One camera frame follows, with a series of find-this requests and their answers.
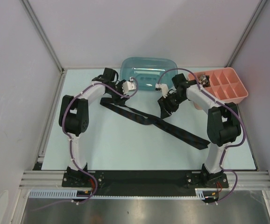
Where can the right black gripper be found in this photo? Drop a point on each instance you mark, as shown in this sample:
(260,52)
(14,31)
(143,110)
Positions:
(166,108)

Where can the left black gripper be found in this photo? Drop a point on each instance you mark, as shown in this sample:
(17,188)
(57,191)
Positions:
(117,101)

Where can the dark striped necktie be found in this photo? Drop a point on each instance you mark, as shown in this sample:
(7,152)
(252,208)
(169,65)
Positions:
(148,119)

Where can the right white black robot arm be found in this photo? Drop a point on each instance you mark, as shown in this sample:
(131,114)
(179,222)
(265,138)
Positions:
(223,122)

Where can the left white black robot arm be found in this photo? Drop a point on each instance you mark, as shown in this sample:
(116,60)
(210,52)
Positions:
(74,113)

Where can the teal transparent plastic tub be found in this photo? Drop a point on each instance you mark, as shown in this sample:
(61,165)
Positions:
(148,71)

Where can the rolled tie in tray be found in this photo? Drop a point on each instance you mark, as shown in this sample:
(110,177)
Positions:
(204,80)

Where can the pink compartment organizer tray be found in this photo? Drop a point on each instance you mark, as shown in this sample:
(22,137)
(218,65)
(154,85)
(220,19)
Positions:
(225,84)

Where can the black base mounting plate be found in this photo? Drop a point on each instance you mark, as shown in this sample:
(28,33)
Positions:
(144,183)

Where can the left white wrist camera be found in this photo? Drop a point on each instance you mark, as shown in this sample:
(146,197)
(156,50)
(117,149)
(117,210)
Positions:
(128,86)

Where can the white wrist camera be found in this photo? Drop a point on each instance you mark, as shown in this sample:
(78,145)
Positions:
(163,88)
(128,86)

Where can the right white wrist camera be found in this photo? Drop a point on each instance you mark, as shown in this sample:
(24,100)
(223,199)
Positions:
(163,88)

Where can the white slotted cable duct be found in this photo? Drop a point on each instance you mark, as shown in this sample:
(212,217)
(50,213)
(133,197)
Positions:
(75,194)

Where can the aluminium extrusion rail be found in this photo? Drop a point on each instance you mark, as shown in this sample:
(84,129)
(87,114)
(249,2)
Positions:
(247,180)

